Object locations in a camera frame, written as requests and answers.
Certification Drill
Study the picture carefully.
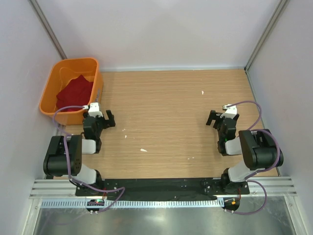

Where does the dark red t-shirt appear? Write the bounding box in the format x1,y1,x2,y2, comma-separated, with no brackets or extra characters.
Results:
56,75,93,109

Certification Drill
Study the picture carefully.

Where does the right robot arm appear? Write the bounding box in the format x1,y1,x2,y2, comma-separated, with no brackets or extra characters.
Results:
206,110,284,194

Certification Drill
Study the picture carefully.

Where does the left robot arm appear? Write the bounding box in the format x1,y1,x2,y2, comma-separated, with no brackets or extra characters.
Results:
43,110,115,196

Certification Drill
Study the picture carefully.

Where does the orange plastic bin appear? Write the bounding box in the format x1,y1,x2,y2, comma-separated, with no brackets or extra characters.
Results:
39,58,104,125

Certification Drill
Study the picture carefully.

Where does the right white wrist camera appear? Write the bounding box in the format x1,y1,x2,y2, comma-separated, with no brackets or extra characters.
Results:
221,104,238,119

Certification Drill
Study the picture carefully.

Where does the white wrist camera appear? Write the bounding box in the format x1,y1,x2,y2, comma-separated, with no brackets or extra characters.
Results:
221,104,238,119
83,102,103,117

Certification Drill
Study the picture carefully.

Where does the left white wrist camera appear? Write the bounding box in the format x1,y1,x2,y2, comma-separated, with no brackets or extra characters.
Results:
83,102,103,117

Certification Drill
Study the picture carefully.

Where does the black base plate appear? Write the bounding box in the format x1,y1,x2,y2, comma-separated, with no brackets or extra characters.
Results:
74,178,250,202

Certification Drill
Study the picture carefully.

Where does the aluminium rail frame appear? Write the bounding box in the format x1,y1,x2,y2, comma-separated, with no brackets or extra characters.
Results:
30,176,297,201

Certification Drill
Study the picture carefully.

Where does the slotted cable duct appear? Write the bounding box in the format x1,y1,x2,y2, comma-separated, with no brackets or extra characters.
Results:
41,198,224,209

